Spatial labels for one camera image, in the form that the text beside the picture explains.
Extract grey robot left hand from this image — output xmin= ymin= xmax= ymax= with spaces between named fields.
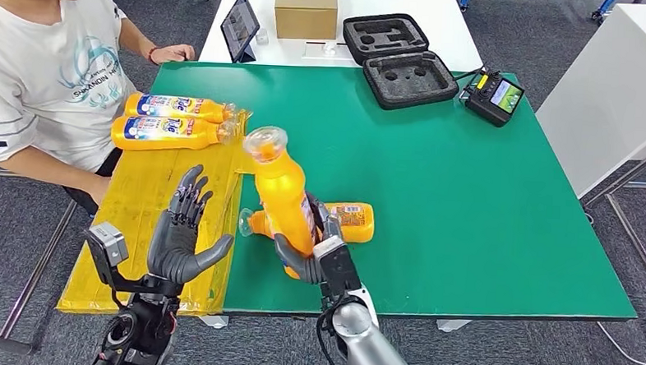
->
xmin=145 ymin=163 xmax=239 ymax=287

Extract person's right hand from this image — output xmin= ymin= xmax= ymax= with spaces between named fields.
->
xmin=85 ymin=173 xmax=113 ymax=206

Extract person's left hand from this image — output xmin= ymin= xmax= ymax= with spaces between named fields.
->
xmin=153 ymin=42 xmax=197 ymax=67

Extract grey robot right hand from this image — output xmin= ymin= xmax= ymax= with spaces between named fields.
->
xmin=272 ymin=192 xmax=348 ymax=288

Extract orange detergent bottle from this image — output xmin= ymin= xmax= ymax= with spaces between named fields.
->
xmin=110 ymin=113 xmax=239 ymax=156
xmin=123 ymin=91 xmax=238 ymax=125
xmin=238 ymin=197 xmax=376 ymax=245
xmin=237 ymin=125 xmax=326 ymax=281

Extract black tablet on stand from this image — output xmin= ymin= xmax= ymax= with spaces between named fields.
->
xmin=219 ymin=0 xmax=262 ymax=65

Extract white table foot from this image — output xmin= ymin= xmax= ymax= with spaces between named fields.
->
xmin=436 ymin=319 xmax=473 ymax=335
xmin=199 ymin=313 xmax=230 ymax=330

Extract person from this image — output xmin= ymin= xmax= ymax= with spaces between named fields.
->
xmin=0 ymin=0 xmax=200 ymax=220

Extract brown cardboard box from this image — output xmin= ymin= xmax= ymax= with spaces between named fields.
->
xmin=272 ymin=0 xmax=340 ymax=44

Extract white flat packet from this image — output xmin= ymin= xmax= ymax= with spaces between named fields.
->
xmin=301 ymin=40 xmax=352 ymax=62

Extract green table mat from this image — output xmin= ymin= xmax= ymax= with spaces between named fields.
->
xmin=138 ymin=58 xmax=646 ymax=332

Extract black foam lined case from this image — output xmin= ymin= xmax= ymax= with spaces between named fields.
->
xmin=339 ymin=11 xmax=464 ymax=114

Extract black remote controller with screen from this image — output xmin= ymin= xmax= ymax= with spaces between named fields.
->
xmin=463 ymin=67 xmax=527 ymax=131

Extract white desk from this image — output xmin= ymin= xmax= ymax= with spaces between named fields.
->
xmin=198 ymin=0 xmax=487 ymax=76

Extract white table with steel legs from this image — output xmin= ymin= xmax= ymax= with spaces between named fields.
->
xmin=533 ymin=0 xmax=646 ymax=203

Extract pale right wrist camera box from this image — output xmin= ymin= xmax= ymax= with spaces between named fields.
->
xmin=311 ymin=234 xmax=348 ymax=261

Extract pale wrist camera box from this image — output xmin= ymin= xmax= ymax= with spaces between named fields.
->
xmin=83 ymin=220 xmax=132 ymax=272
xmin=311 ymin=234 xmax=348 ymax=261

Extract black right camera bracket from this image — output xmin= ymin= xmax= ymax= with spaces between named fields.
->
xmin=316 ymin=245 xmax=367 ymax=312

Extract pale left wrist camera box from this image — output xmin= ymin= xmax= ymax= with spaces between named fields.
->
xmin=83 ymin=220 xmax=132 ymax=272

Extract steel table frame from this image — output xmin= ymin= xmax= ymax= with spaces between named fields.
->
xmin=0 ymin=168 xmax=81 ymax=358

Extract black controller cable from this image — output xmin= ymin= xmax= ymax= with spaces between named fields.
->
xmin=450 ymin=66 xmax=486 ymax=85

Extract white floor cable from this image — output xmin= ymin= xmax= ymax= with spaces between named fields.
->
xmin=596 ymin=323 xmax=646 ymax=365

